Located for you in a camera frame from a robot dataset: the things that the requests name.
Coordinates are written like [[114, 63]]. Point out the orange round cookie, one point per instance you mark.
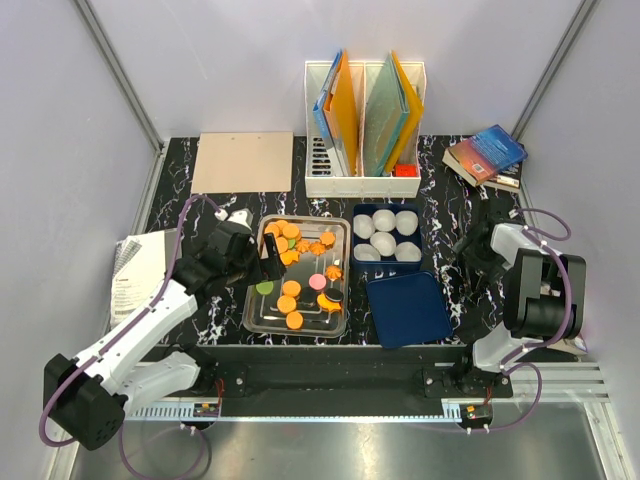
[[291, 231], [291, 288], [282, 244], [274, 229], [294, 320], [286, 304]]

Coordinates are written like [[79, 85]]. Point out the blue folder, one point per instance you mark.
[[321, 118]]

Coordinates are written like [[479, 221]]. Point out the blue cookie tin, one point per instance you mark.
[[387, 266]]

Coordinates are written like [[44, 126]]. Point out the white paper manual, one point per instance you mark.
[[140, 265]]

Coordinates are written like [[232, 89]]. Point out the white paper cup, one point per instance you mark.
[[365, 252], [408, 252], [384, 242], [384, 220], [363, 226], [406, 222]]

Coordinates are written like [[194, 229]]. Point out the tan clipboard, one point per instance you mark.
[[243, 163]]

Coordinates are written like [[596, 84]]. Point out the lower paperback book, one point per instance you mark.
[[508, 180]]

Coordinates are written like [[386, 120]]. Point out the steel baking tray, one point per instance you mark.
[[261, 314]]

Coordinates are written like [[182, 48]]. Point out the yellow folder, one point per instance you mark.
[[413, 109]]

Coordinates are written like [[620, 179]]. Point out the blue tin lid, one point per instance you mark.
[[408, 310]]

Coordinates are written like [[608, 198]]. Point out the pink round cookie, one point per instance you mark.
[[317, 282]]

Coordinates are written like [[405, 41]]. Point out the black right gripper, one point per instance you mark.
[[490, 271]]

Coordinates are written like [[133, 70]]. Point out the purple box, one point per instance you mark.
[[575, 346]]

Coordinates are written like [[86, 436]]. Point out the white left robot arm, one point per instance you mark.
[[90, 395]]

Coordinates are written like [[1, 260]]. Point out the orange star cookie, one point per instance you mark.
[[290, 257]]

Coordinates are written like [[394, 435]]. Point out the green round cookie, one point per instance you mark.
[[264, 288]]

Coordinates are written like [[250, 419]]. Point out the red small box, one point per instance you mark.
[[405, 170]]

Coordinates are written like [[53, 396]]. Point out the blue paperback book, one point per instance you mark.
[[485, 156]]

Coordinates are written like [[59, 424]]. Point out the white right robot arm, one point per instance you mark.
[[543, 301]]

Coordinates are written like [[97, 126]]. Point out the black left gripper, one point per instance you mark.
[[267, 269]]

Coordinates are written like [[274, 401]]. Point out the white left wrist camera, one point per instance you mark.
[[242, 217]]

